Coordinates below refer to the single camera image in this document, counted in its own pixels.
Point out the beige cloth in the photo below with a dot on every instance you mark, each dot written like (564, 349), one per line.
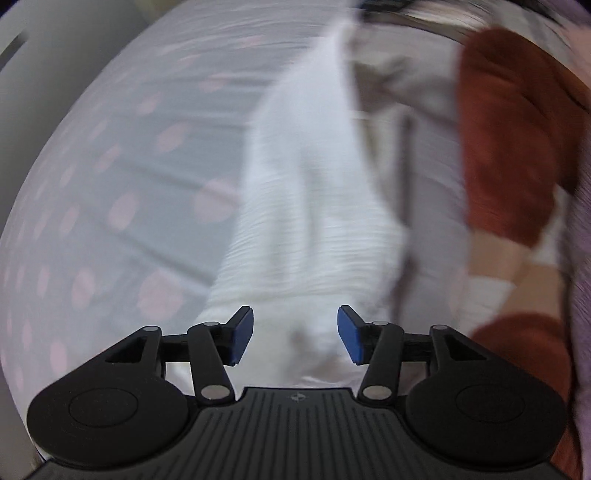
(429, 138)

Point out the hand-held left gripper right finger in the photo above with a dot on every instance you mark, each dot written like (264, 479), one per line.
(351, 337)

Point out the white crinkled garment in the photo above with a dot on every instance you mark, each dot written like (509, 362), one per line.
(304, 184)

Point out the person's right forearm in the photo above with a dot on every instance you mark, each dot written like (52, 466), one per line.
(581, 295)

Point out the rust brown garment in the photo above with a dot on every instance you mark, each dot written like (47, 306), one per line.
(508, 129)

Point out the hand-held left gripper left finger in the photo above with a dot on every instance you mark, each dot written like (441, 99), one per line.
(242, 334)

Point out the grey panel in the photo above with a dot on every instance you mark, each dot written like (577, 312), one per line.
(41, 83)

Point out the grey pink-dotted bedsheet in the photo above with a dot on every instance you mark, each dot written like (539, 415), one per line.
(138, 152)

